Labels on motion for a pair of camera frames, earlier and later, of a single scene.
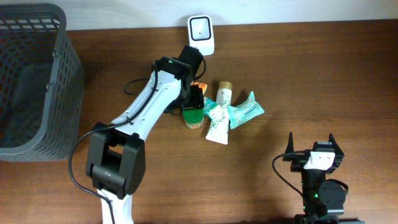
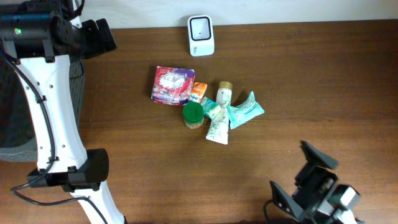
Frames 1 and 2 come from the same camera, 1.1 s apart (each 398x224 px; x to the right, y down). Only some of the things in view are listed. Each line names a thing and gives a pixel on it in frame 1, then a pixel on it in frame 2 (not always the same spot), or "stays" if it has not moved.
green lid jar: [193, 118] stays
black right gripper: [298, 162] → [312, 180]
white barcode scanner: [201, 33] stays
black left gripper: [197, 99] → [98, 46]
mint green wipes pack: [244, 111] stays
